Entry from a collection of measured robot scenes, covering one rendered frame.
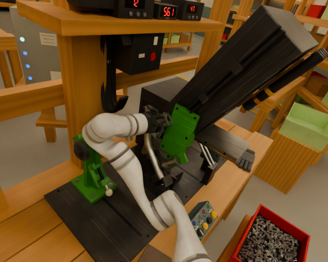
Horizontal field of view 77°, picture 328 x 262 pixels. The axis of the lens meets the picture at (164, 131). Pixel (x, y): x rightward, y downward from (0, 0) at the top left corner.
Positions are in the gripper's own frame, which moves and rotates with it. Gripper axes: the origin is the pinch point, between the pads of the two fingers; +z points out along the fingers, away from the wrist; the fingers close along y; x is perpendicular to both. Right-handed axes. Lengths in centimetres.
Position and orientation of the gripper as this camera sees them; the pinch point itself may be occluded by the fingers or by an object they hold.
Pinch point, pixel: (163, 120)
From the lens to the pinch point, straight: 84.2
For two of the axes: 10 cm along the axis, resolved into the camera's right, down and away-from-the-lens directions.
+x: -7.6, 2.8, 5.8
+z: 5.7, -1.2, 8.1
